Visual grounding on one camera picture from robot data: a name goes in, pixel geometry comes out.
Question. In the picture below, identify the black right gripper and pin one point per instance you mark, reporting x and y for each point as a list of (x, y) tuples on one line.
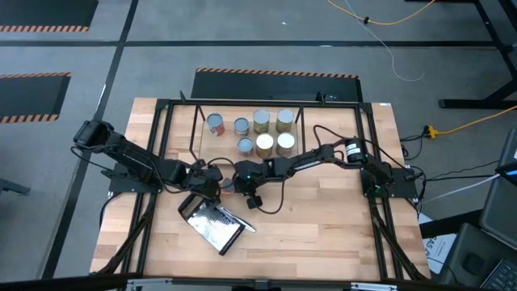
[(250, 175)]

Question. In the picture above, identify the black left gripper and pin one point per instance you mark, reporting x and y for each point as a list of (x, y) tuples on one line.
[(204, 180)]

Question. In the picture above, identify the small short tin can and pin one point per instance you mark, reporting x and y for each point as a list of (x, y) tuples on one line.
[(228, 186)]

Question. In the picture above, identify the short diced tomatoes can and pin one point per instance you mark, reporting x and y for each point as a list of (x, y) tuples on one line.
[(245, 146)]

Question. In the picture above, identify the tall red pineapple can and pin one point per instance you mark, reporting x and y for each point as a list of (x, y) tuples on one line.
[(264, 144)]

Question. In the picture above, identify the short pineapple rings can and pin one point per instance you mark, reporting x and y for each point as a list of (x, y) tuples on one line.
[(241, 126)]

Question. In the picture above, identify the orange and red can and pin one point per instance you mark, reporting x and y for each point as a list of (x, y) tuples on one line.
[(216, 123)]

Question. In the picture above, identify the tall tomatoes can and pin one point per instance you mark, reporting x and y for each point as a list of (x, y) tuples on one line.
[(285, 143)]

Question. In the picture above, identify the tall green pears can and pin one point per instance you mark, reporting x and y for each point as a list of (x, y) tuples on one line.
[(261, 120)]

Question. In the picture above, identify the tall green fruit can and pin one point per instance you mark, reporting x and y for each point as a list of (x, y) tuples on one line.
[(284, 119)]

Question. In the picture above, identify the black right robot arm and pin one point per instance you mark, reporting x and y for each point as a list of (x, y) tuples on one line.
[(323, 155)]

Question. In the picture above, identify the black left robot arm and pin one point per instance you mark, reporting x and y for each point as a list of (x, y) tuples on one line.
[(133, 157)]

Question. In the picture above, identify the black mesh metal basket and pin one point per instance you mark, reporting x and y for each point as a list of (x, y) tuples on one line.
[(214, 226)]

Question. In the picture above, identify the black striped floor mat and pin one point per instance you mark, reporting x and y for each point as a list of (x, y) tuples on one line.
[(44, 14), (274, 87), (28, 97)]

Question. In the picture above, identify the white paper sheet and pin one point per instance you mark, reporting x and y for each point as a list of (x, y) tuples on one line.
[(438, 246)]

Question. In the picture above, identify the black equipment case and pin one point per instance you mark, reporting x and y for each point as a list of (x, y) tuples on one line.
[(472, 258)]

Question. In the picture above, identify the black keyboard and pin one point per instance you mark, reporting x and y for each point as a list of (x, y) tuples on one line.
[(503, 277)]

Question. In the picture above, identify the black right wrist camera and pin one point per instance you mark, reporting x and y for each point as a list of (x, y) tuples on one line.
[(254, 202)]

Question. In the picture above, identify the wooden shelf black frame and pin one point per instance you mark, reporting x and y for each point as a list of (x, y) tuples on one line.
[(226, 139)]

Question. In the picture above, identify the black table frame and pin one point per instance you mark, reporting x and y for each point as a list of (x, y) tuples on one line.
[(375, 226)]

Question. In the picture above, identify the silver bracket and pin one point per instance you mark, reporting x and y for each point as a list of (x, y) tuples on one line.
[(373, 286)]

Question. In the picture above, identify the black desk leg frame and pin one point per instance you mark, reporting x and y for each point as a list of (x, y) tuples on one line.
[(497, 52)]

